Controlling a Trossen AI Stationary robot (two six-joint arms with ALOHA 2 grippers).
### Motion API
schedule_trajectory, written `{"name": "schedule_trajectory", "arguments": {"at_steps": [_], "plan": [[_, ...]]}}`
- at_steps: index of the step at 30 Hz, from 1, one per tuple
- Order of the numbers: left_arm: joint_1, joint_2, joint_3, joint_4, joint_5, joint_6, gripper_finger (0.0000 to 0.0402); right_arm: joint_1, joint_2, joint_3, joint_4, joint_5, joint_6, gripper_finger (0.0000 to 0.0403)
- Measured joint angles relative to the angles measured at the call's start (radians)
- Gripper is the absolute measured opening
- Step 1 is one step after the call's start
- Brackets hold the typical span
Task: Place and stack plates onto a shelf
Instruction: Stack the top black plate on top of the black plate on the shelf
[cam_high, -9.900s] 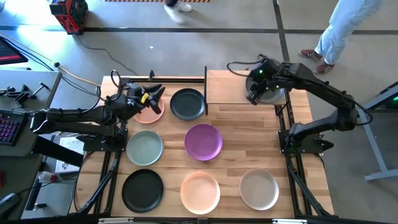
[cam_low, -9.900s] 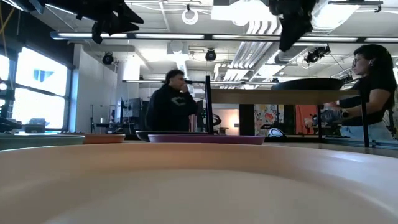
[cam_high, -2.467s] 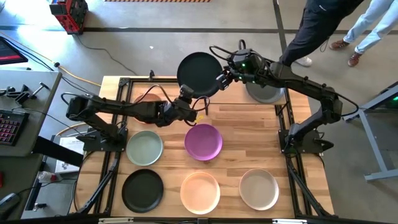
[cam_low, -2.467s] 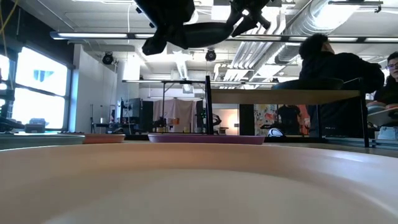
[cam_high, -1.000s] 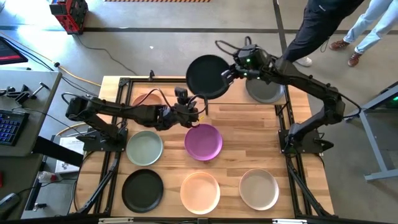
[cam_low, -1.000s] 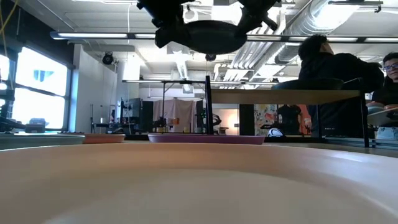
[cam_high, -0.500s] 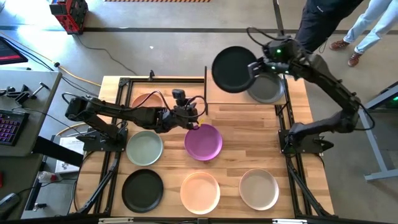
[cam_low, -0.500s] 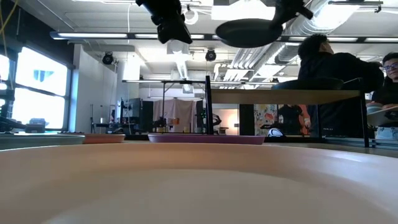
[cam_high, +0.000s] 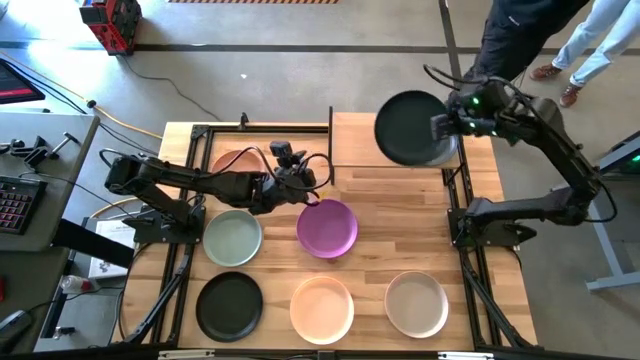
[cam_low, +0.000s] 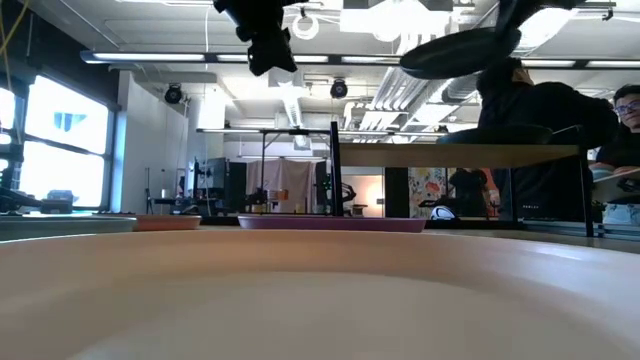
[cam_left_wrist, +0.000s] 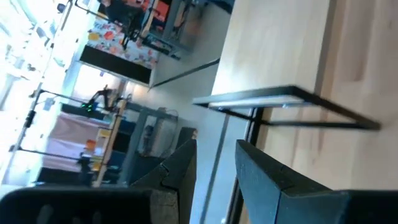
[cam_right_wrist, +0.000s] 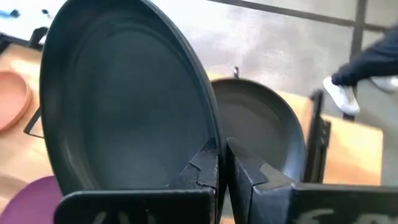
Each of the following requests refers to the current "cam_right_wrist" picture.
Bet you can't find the wooden shelf with black legs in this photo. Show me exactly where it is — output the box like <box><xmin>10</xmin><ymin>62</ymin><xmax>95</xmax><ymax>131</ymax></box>
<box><xmin>23</xmin><ymin>70</ymin><xmax>315</xmax><ymax>184</ymax></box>

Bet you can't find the purple plate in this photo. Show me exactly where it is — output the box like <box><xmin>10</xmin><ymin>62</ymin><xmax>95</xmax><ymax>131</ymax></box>
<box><xmin>0</xmin><ymin>175</ymin><xmax>65</xmax><ymax>224</ymax></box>

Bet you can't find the person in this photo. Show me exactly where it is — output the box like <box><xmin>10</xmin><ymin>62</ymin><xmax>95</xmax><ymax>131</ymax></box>
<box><xmin>322</xmin><ymin>26</ymin><xmax>398</xmax><ymax>116</ymax></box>

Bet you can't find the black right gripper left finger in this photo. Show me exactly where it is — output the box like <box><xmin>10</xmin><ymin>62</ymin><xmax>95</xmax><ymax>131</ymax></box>
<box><xmin>54</xmin><ymin>138</ymin><xmax>220</xmax><ymax>224</ymax></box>

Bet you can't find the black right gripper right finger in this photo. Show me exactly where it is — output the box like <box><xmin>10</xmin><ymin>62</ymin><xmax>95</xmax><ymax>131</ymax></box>
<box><xmin>226</xmin><ymin>136</ymin><xmax>398</xmax><ymax>224</ymax></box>

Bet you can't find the dark grey plate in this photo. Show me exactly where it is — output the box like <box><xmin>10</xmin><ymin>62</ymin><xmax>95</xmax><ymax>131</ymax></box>
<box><xmin>39</xmin><ymin>0</ymin><xmax>226</xmax><ymax>200</ymax></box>
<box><xmin>210</xmin><ymin>77</ymin><xmax>306</xmax><ymax>183</ymax></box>

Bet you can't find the orange plate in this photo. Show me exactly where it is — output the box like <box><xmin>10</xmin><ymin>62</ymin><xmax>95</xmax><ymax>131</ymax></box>
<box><xmin>0</xmin><ymin>70</ymin><xmax>32</xmax><ymax>132</ymax></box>

